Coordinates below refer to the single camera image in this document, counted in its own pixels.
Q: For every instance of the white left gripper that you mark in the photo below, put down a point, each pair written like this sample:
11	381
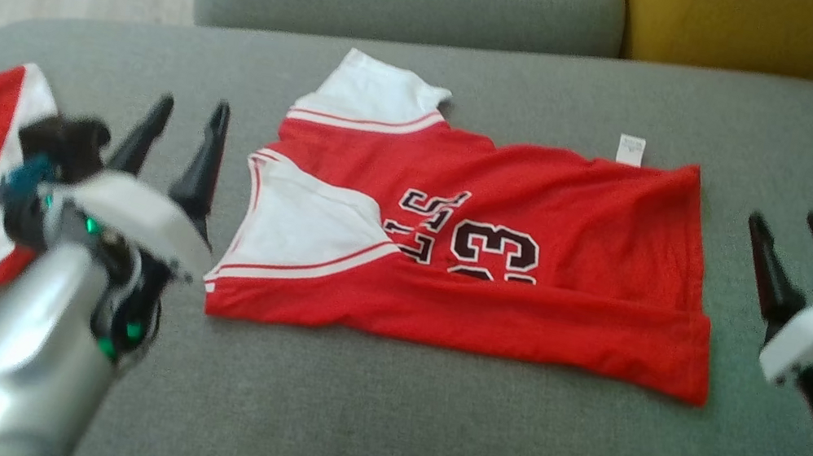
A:
136	216

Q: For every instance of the red white basketball jersey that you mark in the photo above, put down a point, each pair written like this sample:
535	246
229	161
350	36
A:
539	225

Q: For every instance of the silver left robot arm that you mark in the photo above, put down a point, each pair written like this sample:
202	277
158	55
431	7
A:
29	363

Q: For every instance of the large yellow sofa backrest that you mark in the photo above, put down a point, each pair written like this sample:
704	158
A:
753	30

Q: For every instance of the large grey sofa seat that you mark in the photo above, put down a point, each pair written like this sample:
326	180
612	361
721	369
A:
382	422

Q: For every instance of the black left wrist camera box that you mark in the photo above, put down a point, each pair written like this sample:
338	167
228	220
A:
62	141

